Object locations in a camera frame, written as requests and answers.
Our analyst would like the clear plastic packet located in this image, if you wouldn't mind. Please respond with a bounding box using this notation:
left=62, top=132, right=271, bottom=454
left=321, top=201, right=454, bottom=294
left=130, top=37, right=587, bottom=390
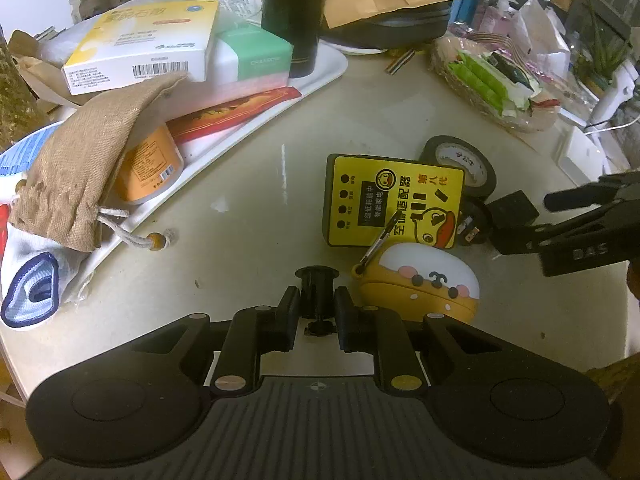
left=210, top=0, right=263, bottom=27

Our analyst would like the black zip case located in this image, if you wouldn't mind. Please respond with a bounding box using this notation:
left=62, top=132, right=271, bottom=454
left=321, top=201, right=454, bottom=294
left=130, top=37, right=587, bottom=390
left=320, top=0, right=453, bottom=52

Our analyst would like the chopsticks pair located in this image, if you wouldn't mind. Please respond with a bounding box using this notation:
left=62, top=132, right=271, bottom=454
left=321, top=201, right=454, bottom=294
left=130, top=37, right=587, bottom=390
left=384, top=47, right=426, bottom=75

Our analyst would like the blue carton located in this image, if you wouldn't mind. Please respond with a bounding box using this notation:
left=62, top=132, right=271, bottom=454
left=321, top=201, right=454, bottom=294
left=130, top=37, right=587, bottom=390
left=450, top=0, right=481, bottom=23

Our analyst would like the small black device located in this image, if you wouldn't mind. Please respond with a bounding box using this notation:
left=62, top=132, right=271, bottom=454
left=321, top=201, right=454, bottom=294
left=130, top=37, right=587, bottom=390
left=490, top=51, right=538, bottom=91

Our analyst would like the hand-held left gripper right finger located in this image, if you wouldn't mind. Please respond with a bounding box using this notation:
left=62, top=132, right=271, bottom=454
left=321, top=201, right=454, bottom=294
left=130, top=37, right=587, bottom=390
left=334, top=286, right=506, bottom=396

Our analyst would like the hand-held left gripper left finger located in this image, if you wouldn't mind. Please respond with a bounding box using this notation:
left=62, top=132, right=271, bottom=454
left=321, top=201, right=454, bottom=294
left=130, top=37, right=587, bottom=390
left=127, top=286, right=303, bottom=396

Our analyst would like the black electrical tape roll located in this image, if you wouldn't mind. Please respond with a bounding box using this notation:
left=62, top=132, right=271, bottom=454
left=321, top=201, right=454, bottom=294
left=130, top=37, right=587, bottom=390
left=419, top=135, right=497, bottom=198

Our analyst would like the flat white box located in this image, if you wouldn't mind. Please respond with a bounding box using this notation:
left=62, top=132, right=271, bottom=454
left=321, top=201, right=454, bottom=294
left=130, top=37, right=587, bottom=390
left=557, top=127, right=608, bottom=183

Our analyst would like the black plug adapter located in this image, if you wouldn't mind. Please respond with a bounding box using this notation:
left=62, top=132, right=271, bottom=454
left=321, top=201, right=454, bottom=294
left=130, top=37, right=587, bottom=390
left=459, top=190, right=541, bottom=248

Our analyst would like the orange can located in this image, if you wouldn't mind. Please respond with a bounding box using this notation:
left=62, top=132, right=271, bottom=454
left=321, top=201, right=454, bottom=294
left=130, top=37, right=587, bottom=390
left=112, top=122, right=183, bottom=206

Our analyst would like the white gimbal tripod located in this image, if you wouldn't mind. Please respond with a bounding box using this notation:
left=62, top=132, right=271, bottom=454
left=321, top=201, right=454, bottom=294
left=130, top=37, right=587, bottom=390
left=585, top=60, right=640, bottom=133

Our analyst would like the yellow white medicine box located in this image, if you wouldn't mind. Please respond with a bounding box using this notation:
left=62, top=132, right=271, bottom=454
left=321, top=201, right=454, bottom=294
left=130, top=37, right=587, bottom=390
left=61, top=0, right=221, bottom=97

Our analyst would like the green white packet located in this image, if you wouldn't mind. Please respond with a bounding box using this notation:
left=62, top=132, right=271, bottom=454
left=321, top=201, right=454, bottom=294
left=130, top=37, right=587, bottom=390
left=475, top=70, right=518, bottom=116
left=447, top=55, right=493, bottom=96
left=460, top=57, right=506, bottom=106

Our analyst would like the blue white striped packet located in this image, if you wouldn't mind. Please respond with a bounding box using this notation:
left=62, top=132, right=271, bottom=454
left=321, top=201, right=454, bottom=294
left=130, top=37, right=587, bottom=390
left=0, top=127, right=66, bottom=175

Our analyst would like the black thermos bottle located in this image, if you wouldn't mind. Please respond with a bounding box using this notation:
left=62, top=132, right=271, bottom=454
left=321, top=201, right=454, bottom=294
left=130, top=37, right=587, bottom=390
left=262, top=0, right=331, bottom=78

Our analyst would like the yellow cartoon earphone case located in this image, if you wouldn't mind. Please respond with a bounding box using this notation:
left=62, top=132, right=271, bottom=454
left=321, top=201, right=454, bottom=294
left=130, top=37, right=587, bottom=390
left=350, top=217, right=482, bottom=322

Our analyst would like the glass vase with stems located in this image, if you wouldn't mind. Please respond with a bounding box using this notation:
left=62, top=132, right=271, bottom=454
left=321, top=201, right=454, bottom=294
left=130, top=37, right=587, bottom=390
left=0, top=25, right=41, bottom=146

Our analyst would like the small black spool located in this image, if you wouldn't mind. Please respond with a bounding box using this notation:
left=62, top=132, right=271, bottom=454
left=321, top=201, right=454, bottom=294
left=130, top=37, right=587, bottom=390
left=295, top=266, right=341, bottom=337

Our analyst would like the white tray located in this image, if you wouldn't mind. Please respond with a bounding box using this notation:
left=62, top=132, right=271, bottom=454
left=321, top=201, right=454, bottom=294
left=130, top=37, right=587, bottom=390
left=0, top=40, right=349, bottom=331

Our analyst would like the white plastic bag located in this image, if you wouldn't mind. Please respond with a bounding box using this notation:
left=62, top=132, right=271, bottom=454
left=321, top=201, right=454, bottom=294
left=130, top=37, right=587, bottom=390
left=505, top=0, right=571, bottom=61

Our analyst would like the crumpled brown paper bag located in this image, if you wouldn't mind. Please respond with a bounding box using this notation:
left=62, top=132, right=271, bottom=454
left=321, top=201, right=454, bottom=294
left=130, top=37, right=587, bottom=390
left=10, top=30, right=76, bottom=116

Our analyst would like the white plate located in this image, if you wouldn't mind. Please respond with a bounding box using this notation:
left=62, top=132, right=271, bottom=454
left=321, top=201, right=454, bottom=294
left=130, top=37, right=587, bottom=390
left=335, top=42, right=391, bottom=56

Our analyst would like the yellow black adapter box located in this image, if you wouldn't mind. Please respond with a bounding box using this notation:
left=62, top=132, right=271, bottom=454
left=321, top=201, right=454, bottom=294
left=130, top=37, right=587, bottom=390
left=320, top=154, right=466, bottom=250

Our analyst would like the green white tissue box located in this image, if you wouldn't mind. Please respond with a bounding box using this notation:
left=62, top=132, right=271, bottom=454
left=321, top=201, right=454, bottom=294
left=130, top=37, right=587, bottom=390
left=205, top=26, right=294, bottom=92

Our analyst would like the pink bottle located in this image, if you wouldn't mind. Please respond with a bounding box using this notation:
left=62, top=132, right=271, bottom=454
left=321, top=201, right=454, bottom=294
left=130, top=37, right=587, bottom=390
left=480, top=2, right=508, bottom=33

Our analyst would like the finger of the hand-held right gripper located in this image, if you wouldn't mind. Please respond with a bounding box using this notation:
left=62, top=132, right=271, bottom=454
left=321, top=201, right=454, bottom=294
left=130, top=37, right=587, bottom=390
left=490, top=201, right=626, bottom=257
left=542, top=170, right=640, bottom=213

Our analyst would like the red flat packet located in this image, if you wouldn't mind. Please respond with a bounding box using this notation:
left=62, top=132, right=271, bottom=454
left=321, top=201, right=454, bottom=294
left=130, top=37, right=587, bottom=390
left=167, top=86, right=302, bottom=143

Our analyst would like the burlap drawstring pouch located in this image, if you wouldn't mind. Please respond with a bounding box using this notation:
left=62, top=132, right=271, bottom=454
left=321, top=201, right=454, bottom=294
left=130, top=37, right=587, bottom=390
left=9, top=71, right=188, bottom=253

